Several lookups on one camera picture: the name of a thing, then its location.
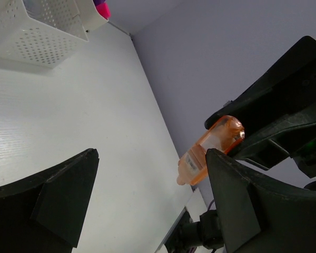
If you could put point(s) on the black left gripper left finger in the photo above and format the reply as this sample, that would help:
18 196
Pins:
45 212

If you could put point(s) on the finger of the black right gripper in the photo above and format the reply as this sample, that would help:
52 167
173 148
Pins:
287 87
291 136

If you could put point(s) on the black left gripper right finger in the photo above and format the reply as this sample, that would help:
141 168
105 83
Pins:
258 213

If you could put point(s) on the black pink highlighter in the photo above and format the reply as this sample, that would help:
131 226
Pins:
103 10

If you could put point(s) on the black purple highlighter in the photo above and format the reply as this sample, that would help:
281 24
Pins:
98 2

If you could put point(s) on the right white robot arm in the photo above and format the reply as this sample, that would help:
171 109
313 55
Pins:
224 135

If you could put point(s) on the cream perforated organizer basket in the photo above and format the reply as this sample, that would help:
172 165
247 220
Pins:
45 33

